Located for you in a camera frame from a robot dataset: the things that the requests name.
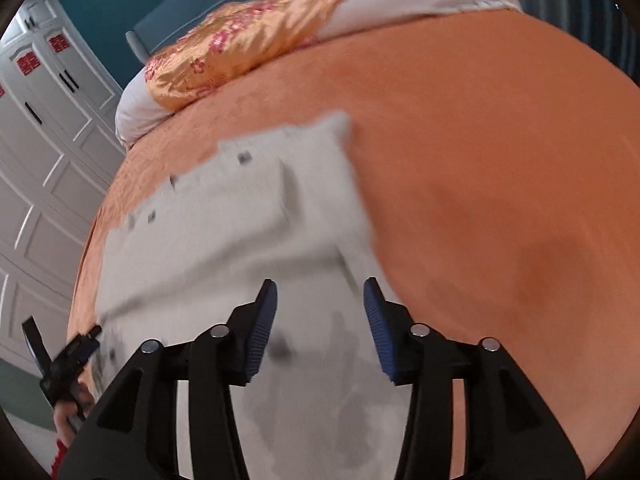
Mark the grey blue curtain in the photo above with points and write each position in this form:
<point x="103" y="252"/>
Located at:
<point x="575" y="5"/>

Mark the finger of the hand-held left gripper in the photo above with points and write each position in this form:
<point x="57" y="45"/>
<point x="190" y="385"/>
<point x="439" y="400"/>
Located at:
<point x="35" y="342"/>
<point x="77" y="345"/>

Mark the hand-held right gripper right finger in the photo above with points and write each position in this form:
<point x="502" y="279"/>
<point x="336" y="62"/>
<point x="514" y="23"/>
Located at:
<point x="380" y="335"/>

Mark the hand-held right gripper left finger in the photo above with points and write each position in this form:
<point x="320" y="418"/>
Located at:
<point x="260" y="332"/>

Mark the red paper door decoration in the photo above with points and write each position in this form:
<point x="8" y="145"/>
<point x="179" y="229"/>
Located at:
<point x="25" y="64"/>
<point x="57" y="43"/>

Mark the white and orange duvet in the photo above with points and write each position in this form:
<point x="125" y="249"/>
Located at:
<point x="240" y="35"/>

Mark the teal padded headboard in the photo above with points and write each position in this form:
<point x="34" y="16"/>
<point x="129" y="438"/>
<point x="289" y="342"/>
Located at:
<point x="200" y="5"/>

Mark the white knit sweater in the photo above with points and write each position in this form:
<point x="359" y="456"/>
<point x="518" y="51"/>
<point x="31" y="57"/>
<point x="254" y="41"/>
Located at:
<point x="225" y="220"/>

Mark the person's left hand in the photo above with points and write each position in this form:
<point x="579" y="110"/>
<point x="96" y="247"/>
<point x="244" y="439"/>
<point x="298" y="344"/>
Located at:
<point x="62" y="417"/>

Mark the orange plush bed blanket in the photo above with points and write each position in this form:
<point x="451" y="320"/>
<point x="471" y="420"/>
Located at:
<point x="475" y="160"/>

